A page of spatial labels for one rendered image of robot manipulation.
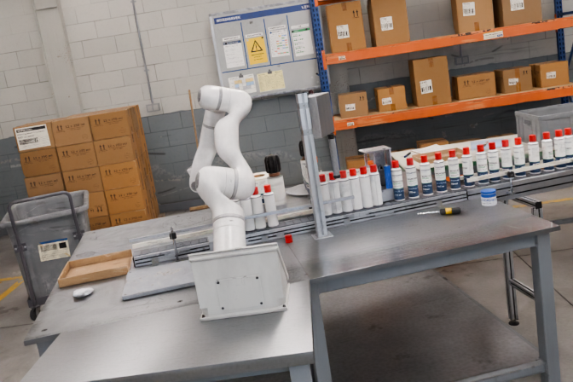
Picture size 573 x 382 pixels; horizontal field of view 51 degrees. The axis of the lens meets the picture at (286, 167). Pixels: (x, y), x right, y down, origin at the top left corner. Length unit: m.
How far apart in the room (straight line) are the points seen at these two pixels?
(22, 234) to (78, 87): 3.20
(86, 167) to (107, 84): 1.68
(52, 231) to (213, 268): 2.88
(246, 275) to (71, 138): 4.33
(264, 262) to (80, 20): 5.97
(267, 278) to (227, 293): 0.15
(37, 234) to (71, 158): 1.55
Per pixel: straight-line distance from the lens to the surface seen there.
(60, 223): 4.82
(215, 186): 2.28
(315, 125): 2.71
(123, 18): 7.56
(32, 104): 7.96
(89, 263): 3.09
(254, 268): 2.06
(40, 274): 4.95
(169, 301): 2.39
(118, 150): 6.12
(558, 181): 3.39
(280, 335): 1.94
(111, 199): 6.23
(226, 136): 2.42
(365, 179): 2.95
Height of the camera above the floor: 1.67
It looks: 10 degrees down
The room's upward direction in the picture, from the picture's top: 9 degrees counter-clockwise
